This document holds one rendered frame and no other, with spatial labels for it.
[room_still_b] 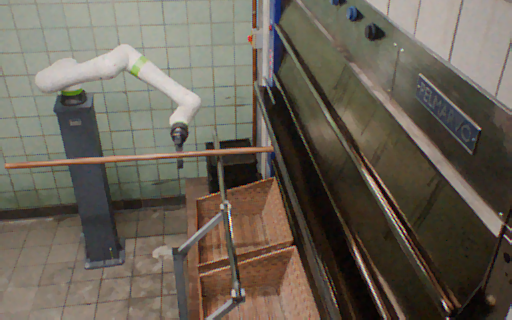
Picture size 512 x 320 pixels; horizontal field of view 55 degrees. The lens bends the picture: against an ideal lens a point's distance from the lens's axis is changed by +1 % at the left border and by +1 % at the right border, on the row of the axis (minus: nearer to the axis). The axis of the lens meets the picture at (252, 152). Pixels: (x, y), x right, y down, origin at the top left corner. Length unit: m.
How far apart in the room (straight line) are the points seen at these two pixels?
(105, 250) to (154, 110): 1.03
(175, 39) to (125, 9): 0.36
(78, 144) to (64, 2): 0.91
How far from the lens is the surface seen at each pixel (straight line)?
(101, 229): 3.47
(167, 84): 2.64
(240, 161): 2.88
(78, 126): 3.05
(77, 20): 3.44
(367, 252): 1.43
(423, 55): 1.07
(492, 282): 0.94
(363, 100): 1.45
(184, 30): 3.40
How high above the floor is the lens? 2.43
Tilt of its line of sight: 31 degrees down
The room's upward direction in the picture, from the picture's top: straight up
